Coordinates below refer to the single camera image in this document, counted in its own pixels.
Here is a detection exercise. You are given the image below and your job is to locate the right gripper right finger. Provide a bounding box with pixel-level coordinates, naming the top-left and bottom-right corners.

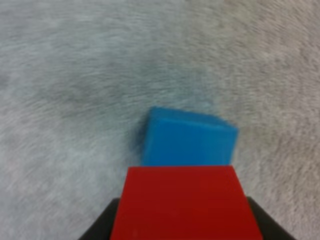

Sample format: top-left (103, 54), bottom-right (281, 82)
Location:
top-left (246, 196), bottom-right (299, 240)

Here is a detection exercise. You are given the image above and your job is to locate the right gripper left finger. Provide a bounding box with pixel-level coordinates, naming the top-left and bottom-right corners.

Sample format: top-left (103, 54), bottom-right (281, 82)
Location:
top-left (77, 197), bottom-right (120, 240)

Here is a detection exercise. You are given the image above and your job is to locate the red cube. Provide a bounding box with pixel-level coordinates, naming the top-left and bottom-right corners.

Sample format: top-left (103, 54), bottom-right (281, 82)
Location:
top-left (109, 165), bottom-right (263, 240)

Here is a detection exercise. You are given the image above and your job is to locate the blue cube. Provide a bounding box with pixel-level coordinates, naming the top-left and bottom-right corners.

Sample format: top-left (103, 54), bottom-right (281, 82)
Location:
top-left (141, 105), bottom-right (239, 168)

